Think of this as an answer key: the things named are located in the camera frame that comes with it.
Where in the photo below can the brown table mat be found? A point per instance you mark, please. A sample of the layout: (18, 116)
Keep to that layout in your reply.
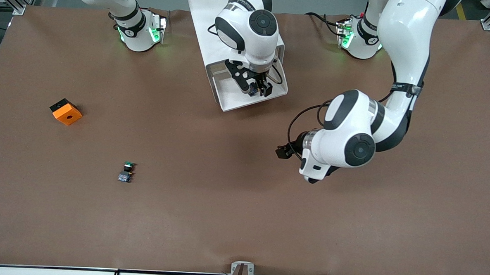
(242, 195)

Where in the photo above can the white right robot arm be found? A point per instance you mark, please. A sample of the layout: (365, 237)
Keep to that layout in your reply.
(250, 26)

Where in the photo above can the metal table edge bracket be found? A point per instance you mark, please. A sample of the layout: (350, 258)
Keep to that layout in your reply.
(242, 266)

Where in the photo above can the green push button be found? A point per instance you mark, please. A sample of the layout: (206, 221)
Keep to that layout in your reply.
(126, 173)

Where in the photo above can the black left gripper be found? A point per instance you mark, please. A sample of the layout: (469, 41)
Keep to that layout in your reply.
(296, 145)

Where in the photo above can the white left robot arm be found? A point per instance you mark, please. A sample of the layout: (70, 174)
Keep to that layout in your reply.
(406, 37)

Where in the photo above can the metal base connector plate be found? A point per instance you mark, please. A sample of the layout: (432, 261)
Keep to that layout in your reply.
(158, 28)
(343, 34)

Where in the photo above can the orange box with hole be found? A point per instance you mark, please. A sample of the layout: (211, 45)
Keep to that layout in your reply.
(67, 114)

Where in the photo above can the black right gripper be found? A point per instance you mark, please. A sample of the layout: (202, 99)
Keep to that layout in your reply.
(263, 81)

